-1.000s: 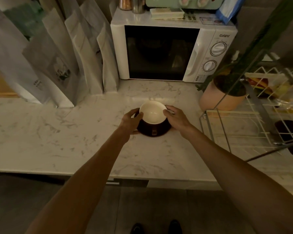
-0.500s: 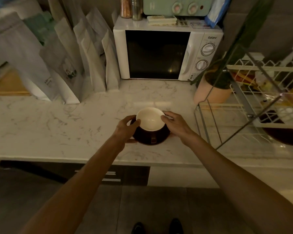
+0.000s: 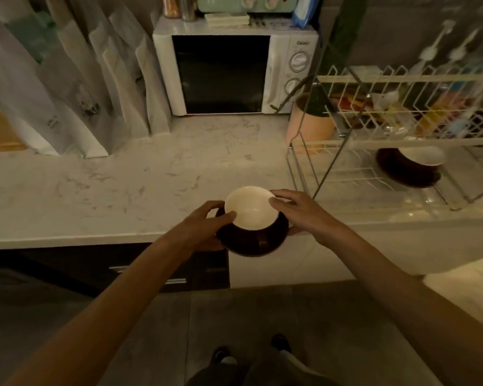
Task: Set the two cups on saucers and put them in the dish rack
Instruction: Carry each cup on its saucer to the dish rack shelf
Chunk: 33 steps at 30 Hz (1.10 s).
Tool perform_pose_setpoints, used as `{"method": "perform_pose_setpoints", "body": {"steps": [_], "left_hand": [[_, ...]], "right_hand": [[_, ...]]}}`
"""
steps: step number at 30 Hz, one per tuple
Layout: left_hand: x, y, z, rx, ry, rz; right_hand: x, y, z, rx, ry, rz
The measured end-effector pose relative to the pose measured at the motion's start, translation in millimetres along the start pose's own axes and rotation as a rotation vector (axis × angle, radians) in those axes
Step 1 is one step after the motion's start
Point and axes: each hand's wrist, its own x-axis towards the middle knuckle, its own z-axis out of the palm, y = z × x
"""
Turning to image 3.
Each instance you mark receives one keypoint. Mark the person's left forearm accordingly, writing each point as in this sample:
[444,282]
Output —
[104,313]

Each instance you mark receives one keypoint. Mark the blue plastic packet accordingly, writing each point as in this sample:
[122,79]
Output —
[304,9]

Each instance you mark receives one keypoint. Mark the white microwave oven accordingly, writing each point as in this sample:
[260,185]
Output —
[221,72]

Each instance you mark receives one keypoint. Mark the person's shoe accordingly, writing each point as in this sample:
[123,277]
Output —
[220,354]
[281,342]

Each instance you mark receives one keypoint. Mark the pink utensil holder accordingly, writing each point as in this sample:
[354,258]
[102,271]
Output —
[312,128]

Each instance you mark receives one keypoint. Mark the copper coloured jar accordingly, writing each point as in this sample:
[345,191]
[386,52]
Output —
[171,5]

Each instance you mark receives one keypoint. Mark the brown bowl with white inside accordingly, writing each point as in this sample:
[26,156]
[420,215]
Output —
[251,241]
[402,170]

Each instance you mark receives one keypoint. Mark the silver metal jar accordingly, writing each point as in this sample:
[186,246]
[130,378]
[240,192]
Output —
[187,7]

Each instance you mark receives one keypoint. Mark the person's right hand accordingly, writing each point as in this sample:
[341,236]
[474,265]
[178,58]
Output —
[306,217]

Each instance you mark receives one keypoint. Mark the folded pale cloth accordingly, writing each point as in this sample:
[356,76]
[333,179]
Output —
[226,19]

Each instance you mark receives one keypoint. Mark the dark green utensil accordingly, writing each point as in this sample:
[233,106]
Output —
[342,40]

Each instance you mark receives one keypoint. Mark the person's right forearm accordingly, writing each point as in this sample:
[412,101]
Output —
[410,305]

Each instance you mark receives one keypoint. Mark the person's left hand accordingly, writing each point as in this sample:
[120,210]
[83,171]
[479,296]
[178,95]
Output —
[197,231]

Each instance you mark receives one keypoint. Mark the pile of colourful dishware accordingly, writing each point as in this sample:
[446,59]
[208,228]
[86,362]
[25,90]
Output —
[438,112]

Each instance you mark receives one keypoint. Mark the person's left thumb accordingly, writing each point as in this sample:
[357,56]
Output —
[226,219]

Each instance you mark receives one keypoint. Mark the person's left shoe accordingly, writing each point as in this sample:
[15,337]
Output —
[220,354]

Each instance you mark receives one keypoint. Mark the person's right shoe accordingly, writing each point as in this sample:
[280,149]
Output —
[281,342]

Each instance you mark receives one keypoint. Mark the wooden board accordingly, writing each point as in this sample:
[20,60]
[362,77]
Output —
[0,132]

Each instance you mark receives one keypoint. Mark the mint green toaster oven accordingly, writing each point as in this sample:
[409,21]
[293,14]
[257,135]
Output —
[245,3]

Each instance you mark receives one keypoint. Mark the dark cabinet drawer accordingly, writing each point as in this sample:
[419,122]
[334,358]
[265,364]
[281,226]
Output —
[84,267]

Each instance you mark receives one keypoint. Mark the person's right thumb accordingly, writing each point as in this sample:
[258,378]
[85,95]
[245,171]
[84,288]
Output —
[277,205]

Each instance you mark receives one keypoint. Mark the person's grey trousers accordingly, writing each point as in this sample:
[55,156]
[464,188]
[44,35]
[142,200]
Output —
[265,371]

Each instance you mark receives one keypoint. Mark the row of white paper bags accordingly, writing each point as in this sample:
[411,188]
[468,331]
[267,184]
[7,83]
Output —
[56,88]

